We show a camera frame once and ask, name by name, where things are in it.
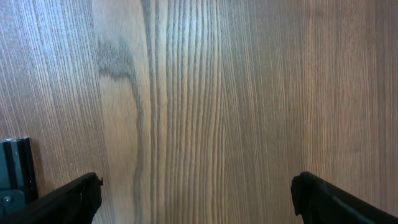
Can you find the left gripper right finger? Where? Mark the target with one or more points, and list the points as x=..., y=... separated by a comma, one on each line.
x=318, y=201

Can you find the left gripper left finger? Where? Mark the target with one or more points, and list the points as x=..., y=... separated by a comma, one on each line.
x=75, y=202

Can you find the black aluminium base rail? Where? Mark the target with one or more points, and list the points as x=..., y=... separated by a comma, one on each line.
x=18, y=182

